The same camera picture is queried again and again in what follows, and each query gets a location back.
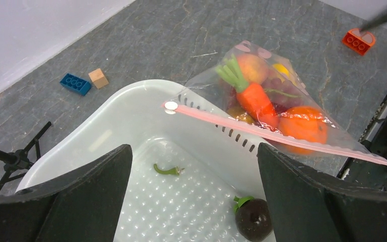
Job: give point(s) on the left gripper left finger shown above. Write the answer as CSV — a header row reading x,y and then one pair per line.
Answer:
x,y
81,205

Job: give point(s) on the brown kiwi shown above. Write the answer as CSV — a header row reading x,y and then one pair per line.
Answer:
x,y
240,114

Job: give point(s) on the dark avocado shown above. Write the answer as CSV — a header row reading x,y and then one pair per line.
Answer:
x,y
252,218

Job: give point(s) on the white plastic basket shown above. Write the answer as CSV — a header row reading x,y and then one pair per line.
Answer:
x,y
219,164

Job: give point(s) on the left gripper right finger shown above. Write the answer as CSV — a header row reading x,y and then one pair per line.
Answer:
x,y
309,205

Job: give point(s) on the blue toy brick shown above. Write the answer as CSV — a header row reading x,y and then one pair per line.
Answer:
x,y
75,84

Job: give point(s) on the peach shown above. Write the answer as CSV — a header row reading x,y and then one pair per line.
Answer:
x,y
253,68

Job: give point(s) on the orange carrot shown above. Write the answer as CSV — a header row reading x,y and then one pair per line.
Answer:
x,y
250,95

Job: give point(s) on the orange tangerine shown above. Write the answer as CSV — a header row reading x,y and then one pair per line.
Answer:
x,y
304,123

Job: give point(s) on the small wooden cube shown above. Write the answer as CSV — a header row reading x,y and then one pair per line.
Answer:
x,y
98,78

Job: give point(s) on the green pepper stem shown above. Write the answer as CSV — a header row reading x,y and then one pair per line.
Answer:
x,y
173,171

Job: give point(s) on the clear zip top bag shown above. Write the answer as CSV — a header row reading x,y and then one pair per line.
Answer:
x,y
207,97

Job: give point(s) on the orange toy piece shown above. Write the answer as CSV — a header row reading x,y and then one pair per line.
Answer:
x,y
360,42

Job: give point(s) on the yellow pear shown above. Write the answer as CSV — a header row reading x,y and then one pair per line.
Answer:
x,y
280,72

